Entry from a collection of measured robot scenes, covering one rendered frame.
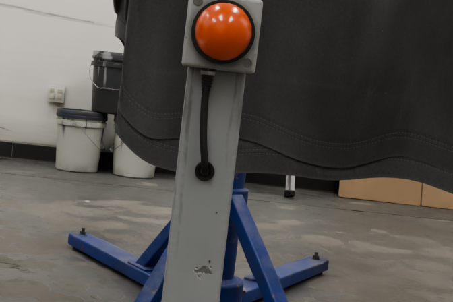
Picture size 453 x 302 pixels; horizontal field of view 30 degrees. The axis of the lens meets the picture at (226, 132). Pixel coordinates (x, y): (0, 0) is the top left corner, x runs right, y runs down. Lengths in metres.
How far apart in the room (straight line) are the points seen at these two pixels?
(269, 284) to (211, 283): 1.45
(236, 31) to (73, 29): 5.02
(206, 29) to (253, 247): 1.57
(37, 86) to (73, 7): 0.56
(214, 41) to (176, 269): 0.16
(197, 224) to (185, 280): 0.04
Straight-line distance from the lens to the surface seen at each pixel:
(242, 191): 2.19
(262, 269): 2.06
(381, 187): 5.53
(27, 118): 5.59
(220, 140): 0.58
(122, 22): 0.95
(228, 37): 0.54
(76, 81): 5.53
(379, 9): 0.90
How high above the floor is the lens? 0.61
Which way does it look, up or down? 3 degrees down
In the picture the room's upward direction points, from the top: 7 degrees clockwise
